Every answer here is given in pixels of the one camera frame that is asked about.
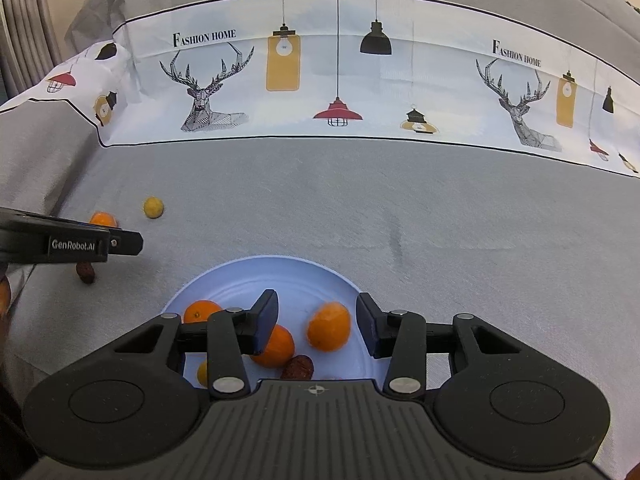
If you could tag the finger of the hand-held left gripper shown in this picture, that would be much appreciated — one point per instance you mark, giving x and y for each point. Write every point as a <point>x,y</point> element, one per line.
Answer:
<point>126,243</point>

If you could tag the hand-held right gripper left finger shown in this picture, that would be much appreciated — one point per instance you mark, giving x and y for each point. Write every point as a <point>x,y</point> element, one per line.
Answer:
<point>265,321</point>

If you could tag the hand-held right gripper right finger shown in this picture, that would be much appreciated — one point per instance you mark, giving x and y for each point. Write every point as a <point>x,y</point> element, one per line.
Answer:
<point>367,323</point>

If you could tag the blue plate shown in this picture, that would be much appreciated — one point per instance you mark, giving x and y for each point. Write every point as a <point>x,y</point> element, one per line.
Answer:
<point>280,275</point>

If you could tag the red date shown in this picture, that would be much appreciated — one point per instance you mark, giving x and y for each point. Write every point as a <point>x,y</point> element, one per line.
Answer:
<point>298,367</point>
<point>86,273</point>

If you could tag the small orange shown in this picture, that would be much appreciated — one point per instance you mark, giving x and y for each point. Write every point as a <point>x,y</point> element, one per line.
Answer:
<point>202,373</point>

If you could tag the small yellow fruit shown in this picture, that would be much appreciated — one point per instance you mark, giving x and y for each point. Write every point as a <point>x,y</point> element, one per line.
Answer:
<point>153,207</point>

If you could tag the grey curtain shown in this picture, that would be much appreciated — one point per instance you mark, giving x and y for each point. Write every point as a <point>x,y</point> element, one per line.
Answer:
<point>25,25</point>

